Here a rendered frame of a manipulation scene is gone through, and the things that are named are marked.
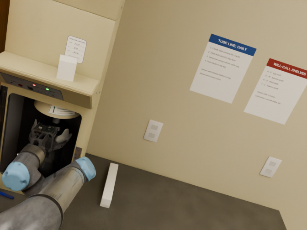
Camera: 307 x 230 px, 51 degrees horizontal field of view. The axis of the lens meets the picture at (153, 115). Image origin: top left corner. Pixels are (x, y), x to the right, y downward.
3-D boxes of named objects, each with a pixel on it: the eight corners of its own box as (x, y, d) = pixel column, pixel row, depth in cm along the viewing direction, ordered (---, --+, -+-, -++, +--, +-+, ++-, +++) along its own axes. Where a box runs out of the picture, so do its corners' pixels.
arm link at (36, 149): (38, 173, 105) (13, 165, 105) (43, 165, 109) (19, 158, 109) (42, 154, 102) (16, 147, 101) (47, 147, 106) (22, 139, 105)
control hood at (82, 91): (0, 78, 109) (3, 50, 104) (94, 107, 111) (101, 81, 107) (-19, 90, 98) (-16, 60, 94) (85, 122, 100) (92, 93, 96)
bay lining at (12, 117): (25, 140, 148) (37, 70, 133) (81, 157, 150) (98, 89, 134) (-1, 172, 126) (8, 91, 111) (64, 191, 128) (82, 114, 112)
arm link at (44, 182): (70, 202, 100) (48, 176, 96) (39, 220, 100) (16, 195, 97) (72, 189, 107) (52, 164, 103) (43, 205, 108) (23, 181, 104)
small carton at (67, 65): (56, 72, 102) (60, 54, 99) (73, 75, 104) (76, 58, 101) (55, 78, 98) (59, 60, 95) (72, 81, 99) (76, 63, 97)
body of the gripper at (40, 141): (60, 127, 116) (47, 144, 105) (55, 146, 120) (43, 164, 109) (39, 120, 116) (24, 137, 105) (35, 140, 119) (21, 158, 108)
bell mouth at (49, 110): (44, 91, 130) (46, 78, 128) (87, 104, 131) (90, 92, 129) (25, 109, 114) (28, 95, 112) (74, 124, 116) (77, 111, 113)
